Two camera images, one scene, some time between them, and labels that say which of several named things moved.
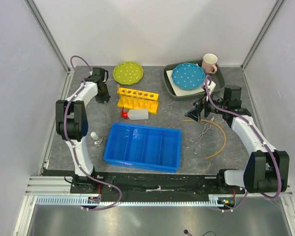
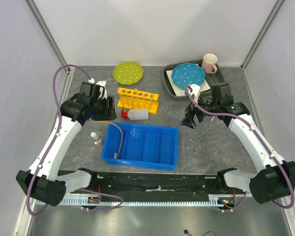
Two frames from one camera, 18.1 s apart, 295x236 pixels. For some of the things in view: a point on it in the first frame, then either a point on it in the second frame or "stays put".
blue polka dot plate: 188,76 stays put
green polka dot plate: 128,73 stays put
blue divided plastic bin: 149,148 stays put
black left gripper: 106,98 → 109,113
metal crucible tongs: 195,142 stays put
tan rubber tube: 188,120 → 116,155
